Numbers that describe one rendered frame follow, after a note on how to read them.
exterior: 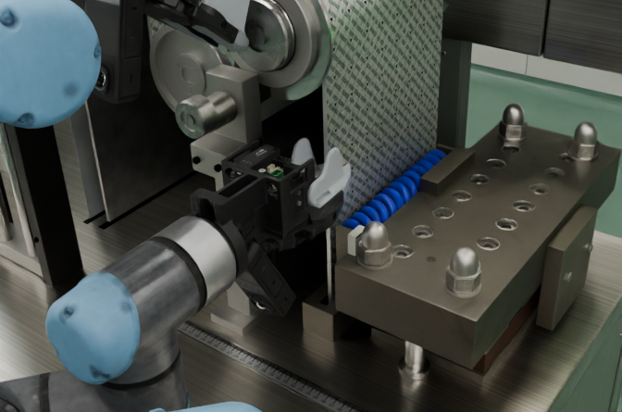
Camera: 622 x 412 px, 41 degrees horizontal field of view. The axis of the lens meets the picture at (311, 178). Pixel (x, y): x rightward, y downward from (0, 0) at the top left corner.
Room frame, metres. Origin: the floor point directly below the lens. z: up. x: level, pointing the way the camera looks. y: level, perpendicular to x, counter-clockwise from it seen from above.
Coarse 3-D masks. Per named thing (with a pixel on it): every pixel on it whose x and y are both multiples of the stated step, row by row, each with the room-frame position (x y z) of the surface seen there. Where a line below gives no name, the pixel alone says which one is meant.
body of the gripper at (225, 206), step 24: (264, 144) 0.70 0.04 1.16; (240, 168) 0.66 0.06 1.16; (264, 168) 0.68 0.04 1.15; (288, 168) 0.66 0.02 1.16; (312, 168) 0.67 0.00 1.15; (216, 192) 0.61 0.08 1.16; (240, 192) 0.61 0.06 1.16; (264, 192) 0.64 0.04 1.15; (288, 192) 0.64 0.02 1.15; (216, 216) 0.60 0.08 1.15; (240, 216) 0.61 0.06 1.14; (264, 216) 0.64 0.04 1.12; (288, 216) 0.63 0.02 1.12; (240, 240) 0.59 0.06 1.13; (264, 240) 0.64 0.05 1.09; (288, 240) 0.63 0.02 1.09; (240, 264) 0.58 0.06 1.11
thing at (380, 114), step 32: (416, 32) 0.88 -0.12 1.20; (384, 64) 0.83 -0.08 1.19; (416, 64) 0.88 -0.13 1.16; (352, 96) 0.78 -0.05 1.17; (384, 96) 0.83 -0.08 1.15; (416, 96) 0.88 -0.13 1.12; (352, 128) 0.78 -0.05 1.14; (384, 128) 0.83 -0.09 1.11; (416, 128) 0.88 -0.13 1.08; (352, 160) 0.78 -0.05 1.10; (384, 160) 0.83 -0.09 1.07; (416, 160) 0.89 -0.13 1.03; (352, 192) 0.77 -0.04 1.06
